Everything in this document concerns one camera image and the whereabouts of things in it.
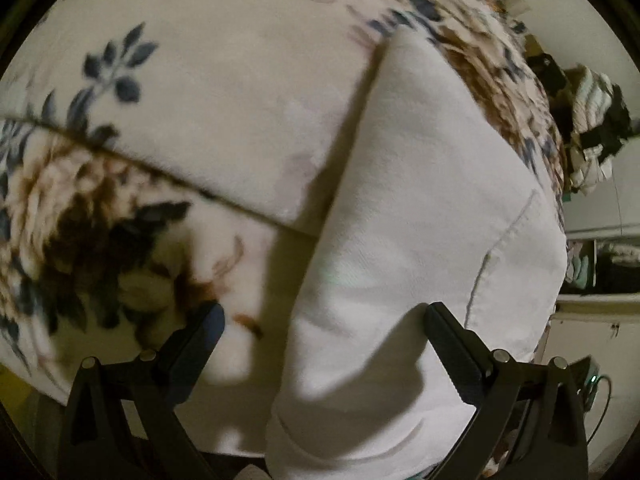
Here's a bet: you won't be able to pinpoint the pile of clothes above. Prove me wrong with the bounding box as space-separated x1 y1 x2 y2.
527 53 639 195

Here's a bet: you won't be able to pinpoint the white pants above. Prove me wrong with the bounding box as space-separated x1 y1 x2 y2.
266 28 566 479

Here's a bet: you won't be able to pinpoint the floral cream blanket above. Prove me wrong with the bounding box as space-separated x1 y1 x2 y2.
1 0 563 456

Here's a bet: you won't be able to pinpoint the white cabinet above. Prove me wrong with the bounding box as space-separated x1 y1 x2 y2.
537 139 639 479

